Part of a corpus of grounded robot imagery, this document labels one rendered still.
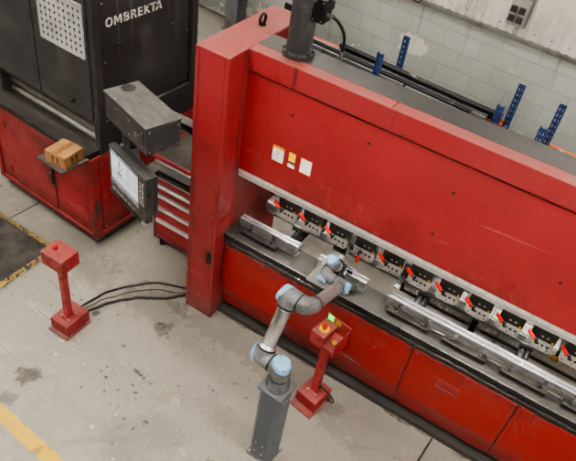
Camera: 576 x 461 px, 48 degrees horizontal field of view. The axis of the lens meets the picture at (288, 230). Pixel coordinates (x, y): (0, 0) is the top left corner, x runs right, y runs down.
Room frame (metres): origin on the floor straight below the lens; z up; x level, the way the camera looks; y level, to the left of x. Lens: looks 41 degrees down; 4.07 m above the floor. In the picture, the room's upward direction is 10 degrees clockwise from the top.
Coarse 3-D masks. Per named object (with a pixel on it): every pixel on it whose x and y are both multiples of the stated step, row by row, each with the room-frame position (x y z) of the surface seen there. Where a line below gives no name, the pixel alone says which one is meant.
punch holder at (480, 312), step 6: (474, 294) 2.82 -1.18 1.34; (474, 300) 2.81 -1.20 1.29; (480, 300) 2.80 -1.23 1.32; (486, 300) 2.78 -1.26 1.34; (468, 306) 2.81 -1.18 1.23; (480, 306) 2.79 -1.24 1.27; (486, 306) 2.78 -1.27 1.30; (492, 306) 2.76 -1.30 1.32; (468, 312) 2.81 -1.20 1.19; (474, 312) 2.79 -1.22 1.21; (480, 312) 2.78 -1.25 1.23; (486, 312) 2.77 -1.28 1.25; (480, 318) 2.77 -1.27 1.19; (486, 318) 2.76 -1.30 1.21
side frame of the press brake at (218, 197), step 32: (224, 32) 3.71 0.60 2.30; (256, 32) 3.79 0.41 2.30; (224, 64) 3.40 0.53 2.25; (224, 96) 3.39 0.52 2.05; (224, 128) 3.39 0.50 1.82; (192, 160) 3.49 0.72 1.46; (224, 160) 3.42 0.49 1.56; (192, 192) 3.48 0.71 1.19; (224, 192) 3.45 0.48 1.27; (256, 192) 3.84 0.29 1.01; (192, 224) 3.48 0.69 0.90; (224, 224) 3.48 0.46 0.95; (192, 256) 3.47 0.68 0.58; (192, 288) 3.47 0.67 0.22
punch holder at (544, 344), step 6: (534, 330) 2.65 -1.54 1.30; (540, 330) 2.63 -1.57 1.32; (546, 330) 2.62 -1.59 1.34; (528, 336) 2.65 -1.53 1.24; (540, 336) 2.63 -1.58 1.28; (546, 336) 2.62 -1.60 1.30; (552, 336) 2.60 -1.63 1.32; (528, 342) 2.64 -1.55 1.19; (540, 342) 2.62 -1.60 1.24; (546, 342) 2.61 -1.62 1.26; (552, 342) 2.60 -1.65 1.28; (540, 348) 2.61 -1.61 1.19; (546, 348) 2.60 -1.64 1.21
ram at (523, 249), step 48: (288, 96) 3.45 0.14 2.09; (288, 144) 3.42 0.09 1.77; (336, 144) 3.29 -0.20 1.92; (384, 144) 3.16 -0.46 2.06; (288, 192) 3.40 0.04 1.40; (336, 192) 3.26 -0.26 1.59; (384, 192) 3.13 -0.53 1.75; (432, 192) 3.01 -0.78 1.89; (480, 192) 2.91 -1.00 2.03; (528, 192) 2.82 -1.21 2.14; (384, 240) 3.09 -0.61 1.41; (432, 240) 2.97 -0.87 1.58; (480, 240) 2.86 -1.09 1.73; (528, 240) 2.76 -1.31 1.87; (480, 288) 2.81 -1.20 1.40; (528, 288) 2.71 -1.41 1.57
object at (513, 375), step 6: (504, 366) 2.67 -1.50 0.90; (504, 372) 2.62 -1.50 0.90; (510, 372) 2.63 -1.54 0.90; (516, 372) 2.63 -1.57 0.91; (510, 378) 2.60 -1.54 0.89; (516, 378) 2.59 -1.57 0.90; (522, 378) 2.60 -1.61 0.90; (522, 384) 2.57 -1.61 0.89; (528, 384) 2.56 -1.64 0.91; (534, 384) 2.57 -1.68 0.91; (534, 390) 2.53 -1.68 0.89; (540, 390) 2.53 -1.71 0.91; (546, 390) 2.54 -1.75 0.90
